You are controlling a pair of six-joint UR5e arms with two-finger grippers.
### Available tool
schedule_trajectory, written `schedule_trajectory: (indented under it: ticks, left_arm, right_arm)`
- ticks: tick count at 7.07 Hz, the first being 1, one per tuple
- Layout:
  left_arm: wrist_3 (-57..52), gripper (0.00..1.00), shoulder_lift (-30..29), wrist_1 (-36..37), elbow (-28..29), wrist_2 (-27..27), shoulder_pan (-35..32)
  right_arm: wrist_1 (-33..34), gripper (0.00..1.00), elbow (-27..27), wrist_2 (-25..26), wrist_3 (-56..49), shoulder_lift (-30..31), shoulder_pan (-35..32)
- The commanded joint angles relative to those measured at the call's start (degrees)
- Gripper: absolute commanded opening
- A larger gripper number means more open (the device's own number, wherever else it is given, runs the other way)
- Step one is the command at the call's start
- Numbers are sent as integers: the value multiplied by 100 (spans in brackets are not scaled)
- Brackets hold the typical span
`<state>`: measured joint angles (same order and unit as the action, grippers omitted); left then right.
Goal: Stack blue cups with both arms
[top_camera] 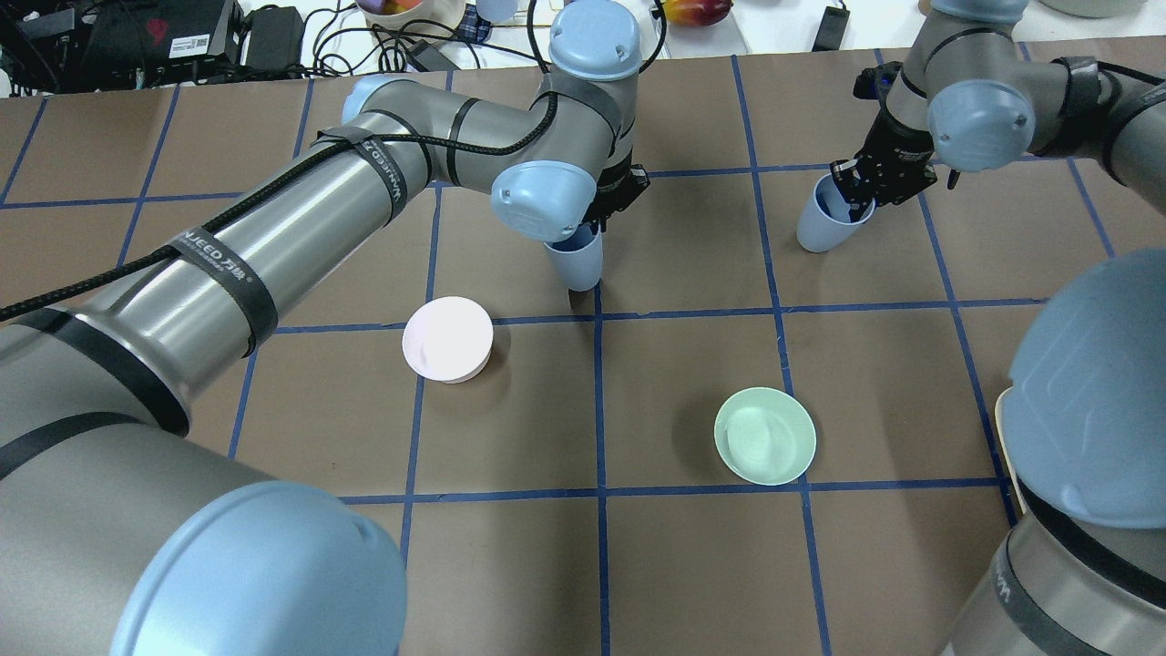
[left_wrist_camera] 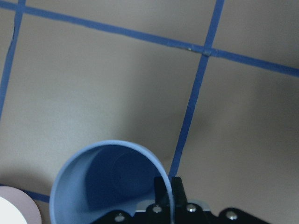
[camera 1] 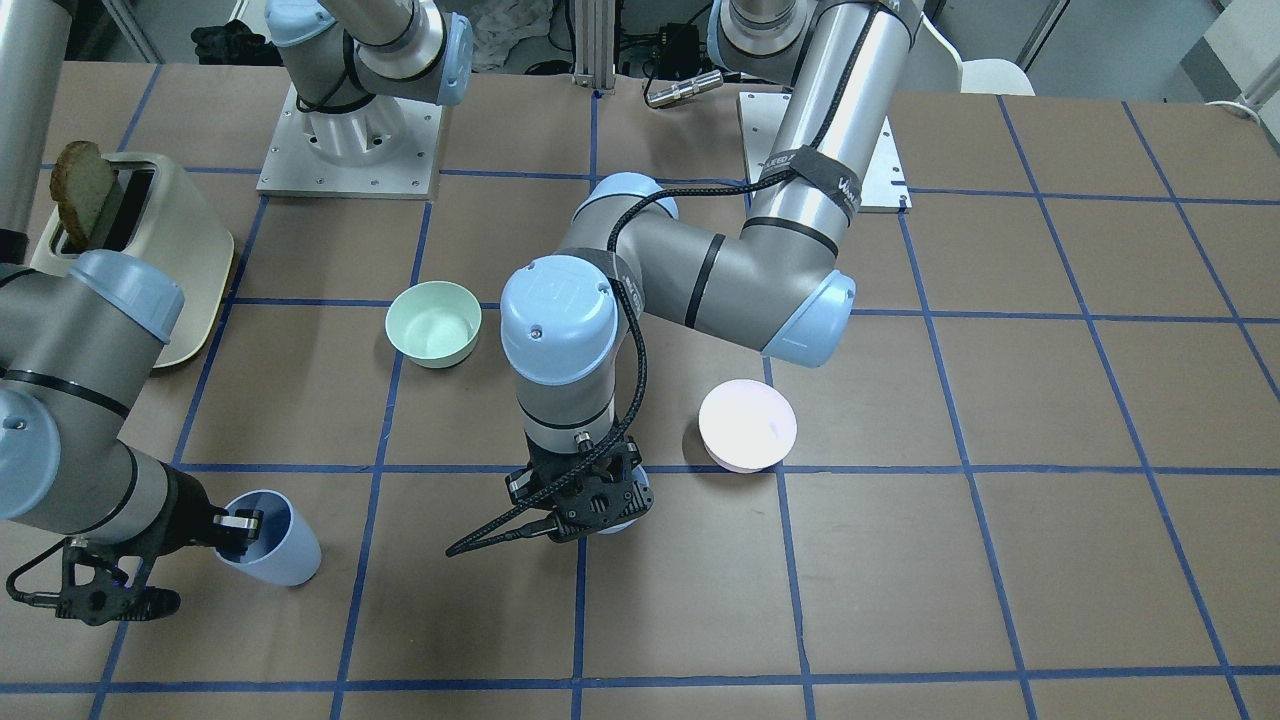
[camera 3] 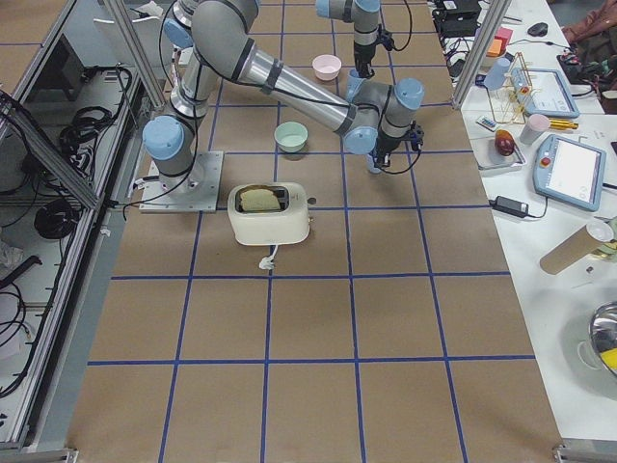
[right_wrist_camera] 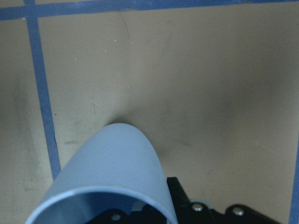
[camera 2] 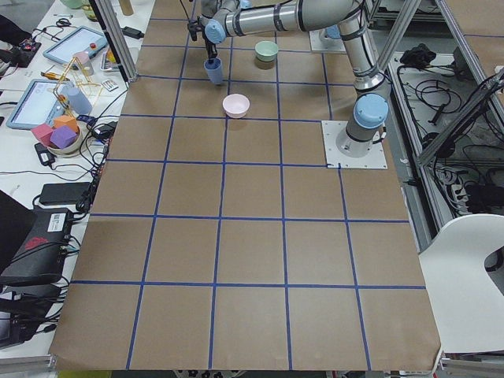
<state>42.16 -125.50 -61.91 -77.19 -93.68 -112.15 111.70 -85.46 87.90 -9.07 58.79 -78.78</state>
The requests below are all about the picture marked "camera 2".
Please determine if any white chair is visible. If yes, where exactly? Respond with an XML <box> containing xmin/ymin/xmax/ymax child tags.
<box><xmin>420</xmin><ymin>214</ymin><xmax>503</xmax><ymax>354</ymax></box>

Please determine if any brown paper grid mat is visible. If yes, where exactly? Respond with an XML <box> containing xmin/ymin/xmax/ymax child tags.
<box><xmin>50</xmin><ymin>1</ymin><xmax>440</xmax><ymax>371</ymax></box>

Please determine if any teach pendant tablet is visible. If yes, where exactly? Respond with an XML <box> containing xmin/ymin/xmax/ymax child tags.
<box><xmin>43</xmin><ymin>26</ymin><xmax>108</xmax><ymax>65</ymax></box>
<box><xmin>6</xmin><ymin>79</ymin><xmax>65</xmax><ymax>130</ymax></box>

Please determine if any aluminium frame right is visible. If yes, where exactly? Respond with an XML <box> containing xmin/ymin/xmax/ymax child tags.
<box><xmin>369</xmin><ymin>0</ymin><xmax>504</xmax><ymax>169</ymax></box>

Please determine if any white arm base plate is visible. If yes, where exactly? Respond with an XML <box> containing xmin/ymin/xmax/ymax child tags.
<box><xmin>321</xmin><ymin>120</ymin><xmax>387</xmax><ymax>169</ymax></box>

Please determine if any purple foam block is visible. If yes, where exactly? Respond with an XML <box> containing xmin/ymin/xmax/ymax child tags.
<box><xmin>51</xmin><ymin>126</ymin><xmax>77</xmax><ymax>149</ymax></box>

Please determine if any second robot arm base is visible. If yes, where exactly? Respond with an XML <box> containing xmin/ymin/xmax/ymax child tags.
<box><xmin>309</xmin><ymin>25</ymin><xmax>346</xmax><ymax>54</ymax></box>

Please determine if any black cloth bundle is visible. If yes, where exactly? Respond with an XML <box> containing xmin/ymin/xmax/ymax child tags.
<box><xmin>399</xmin><ymin>43</ymin><xmax>436</xmax><ymax>69</ymax></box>

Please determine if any blue cup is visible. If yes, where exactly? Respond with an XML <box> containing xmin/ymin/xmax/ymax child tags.
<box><xmin>204</xmin><ymin>57</ymin><xmax>224</xmax><ymax>85</ymax></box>
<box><xmin>67</xmin><ymin>87</ymin><xmax>92</xmax><ymax>115</ymax></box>

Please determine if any yellow wire stand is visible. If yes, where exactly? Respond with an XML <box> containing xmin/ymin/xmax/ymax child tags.
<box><xmin>54</xmin><ymin>57</ymin><xmax>103</xmax><ymax>115</ymax></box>

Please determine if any near teach pendant tablet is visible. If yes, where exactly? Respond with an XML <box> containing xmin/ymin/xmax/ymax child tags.
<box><xmin>6</xmin><ymin>79</ymin><xmax>65</xmax><ymax>130</ymax></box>

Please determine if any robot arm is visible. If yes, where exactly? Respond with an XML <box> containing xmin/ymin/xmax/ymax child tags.
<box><xmin>187</xmin><ymin>0</ymin><xmax>391</xmax><ymax>158</ymax></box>

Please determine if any blue cup on side table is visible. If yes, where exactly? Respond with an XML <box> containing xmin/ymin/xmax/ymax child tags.
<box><xmin>67</xmin><ymin>87</ymin><xmax>92</xmax><ymax>115</ymax></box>

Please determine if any black computer box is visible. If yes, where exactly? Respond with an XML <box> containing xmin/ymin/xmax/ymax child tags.
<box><xmin>1</xmin><ymin>207</ymin><xmax>72</xmax><ymax>287</ymax></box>

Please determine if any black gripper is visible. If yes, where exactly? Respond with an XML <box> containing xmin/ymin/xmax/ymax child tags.
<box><xmin>187</xmin><ymin>20</ymin><xmax>217</xmax><ymax>63</ymax></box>

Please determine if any pink foam block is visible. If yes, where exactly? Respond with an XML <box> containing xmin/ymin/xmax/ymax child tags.
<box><xmin>31</xmin><ymin>123</ymin><xmax>54</xmax><ymax>147</ymax></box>

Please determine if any black power adapter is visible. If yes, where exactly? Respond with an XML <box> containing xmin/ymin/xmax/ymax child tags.
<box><xmin>39</xmin><ymin>182</ymin><xmax>91</xmax><ymax>206</ymax></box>

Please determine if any beige bowl of foam blocks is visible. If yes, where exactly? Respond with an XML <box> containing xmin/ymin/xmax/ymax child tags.
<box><xmin>47</xmin><ymin>124</ymin><xmax>83</xmax><ymax>157</ymax></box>

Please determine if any green bowl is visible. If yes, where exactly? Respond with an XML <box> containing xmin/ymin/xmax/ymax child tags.
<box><xmin>254</xmin><ymin>40</ymin><xmax>279</xmax><ymax>62</ymax></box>

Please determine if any aluminium frame post left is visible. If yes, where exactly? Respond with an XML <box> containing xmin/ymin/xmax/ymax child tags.
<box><xmin>90</xmin><ymin>0</ymin><xmax>138</xmax><ymax>83</ymax></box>

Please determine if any pink bowl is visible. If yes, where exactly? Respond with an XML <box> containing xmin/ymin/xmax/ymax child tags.
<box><xmin>222</xmin><ymin>94</ymin><xmax>250</xmax><ymax>119</ymax></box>

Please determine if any far teach pendant tablet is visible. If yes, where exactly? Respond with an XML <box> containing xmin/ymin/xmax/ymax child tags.
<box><xmin>43</xmin><ymin>26</ymin><xmax>108</xmax><ymax>65</ymax></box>

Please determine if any pink cup on side table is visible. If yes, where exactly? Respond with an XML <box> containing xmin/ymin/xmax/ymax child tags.
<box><xmin>73</xmin><ymin>51</ymin><xmax>90</xmax><ymax>68</ymax></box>

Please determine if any orange foam block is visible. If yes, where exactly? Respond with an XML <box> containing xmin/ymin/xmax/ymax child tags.
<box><xmin>53</xmin><ymin>115</ymin><xmax>79</xmax><ymax>132</ymax></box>

